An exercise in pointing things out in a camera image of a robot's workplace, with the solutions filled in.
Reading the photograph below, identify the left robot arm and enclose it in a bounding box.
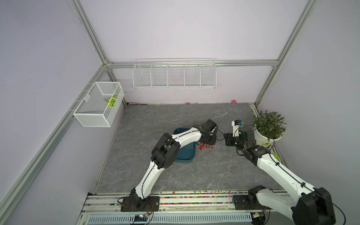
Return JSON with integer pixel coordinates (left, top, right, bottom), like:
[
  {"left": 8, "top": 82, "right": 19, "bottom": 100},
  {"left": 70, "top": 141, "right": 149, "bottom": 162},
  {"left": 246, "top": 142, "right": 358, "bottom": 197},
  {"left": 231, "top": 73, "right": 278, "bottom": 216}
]
[{"left": 130, "top": 119, "right": 217, "bottom": 208}]

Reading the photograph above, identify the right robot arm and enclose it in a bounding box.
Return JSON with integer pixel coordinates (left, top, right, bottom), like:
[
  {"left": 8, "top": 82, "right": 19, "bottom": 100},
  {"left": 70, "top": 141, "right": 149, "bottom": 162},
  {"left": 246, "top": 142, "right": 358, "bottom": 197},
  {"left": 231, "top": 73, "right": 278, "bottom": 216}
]
[{"left": 224, "top": 125, "right": 336, "bottom": 225}]

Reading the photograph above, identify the large potted green plant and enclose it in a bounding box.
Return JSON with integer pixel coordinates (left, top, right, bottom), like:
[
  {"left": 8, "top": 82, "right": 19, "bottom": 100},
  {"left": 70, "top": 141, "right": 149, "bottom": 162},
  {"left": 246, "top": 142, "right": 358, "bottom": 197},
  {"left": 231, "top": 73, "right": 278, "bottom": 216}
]
[{"left": 253, "top": 110, "right": 287, "bottom": 148}]

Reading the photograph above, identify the small potted succulent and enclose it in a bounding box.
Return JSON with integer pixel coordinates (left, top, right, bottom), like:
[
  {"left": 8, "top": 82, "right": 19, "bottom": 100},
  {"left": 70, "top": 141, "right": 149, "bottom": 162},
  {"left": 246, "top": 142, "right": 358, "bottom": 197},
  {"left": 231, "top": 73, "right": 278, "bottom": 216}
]
[{"left": 272, "top": 153, "right": 281, "bottom": 162}]

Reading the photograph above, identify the white ventilation grille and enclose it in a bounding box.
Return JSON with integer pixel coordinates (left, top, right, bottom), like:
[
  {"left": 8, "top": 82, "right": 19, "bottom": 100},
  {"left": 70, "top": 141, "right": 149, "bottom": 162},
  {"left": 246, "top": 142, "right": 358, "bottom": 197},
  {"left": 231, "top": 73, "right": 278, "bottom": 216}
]
[{"left": 84, "top": 212, "right": 253, "bottom": 225}]

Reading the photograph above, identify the green item in basket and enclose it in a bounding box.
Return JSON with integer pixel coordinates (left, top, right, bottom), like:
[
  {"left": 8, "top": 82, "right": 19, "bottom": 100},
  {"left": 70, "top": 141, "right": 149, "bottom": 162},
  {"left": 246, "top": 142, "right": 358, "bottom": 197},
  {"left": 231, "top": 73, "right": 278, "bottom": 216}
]
[{"left": 105, "top": 94, "right": 118, "bottom": 108}]

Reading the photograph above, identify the white mesh basket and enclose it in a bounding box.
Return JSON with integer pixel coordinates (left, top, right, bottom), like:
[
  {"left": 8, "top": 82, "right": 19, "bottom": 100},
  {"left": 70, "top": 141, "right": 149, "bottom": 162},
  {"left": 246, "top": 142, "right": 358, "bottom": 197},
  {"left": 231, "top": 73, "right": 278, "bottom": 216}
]
[{"left": 73, "top": 82, "right": 124, "bottom": 128}]

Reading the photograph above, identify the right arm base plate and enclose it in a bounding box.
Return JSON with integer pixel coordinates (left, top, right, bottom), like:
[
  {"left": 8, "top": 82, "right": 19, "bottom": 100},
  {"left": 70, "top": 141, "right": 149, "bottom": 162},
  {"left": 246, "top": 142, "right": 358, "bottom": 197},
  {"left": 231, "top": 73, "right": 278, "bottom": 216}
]
[{"left": 232, "top": 195, "right": 269, "bottom": 211}]

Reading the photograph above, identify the white wire wall shelf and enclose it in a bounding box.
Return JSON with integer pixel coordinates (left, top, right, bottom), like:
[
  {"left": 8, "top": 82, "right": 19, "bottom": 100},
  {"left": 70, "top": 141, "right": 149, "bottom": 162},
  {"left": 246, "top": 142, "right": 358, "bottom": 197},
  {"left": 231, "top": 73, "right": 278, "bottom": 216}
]
[{"left": 132, "top": 59, "right": 217, "bottom": 89}]

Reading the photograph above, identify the aluminium rail base frame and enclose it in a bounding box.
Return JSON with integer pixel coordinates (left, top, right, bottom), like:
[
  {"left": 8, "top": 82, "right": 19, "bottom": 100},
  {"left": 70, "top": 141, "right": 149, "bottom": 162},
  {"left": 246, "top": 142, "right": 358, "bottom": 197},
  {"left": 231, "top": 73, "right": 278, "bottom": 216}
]
[{"left": 80, "top": 189, "right": 297, "bottom": 215}]

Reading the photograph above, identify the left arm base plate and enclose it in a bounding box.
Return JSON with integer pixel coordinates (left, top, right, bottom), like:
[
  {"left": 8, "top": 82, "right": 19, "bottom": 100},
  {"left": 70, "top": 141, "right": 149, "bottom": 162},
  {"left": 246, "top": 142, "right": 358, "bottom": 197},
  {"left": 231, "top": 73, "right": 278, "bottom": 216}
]
[{"left": 121, "top": 196, "right": 160, "bottom": 212}]

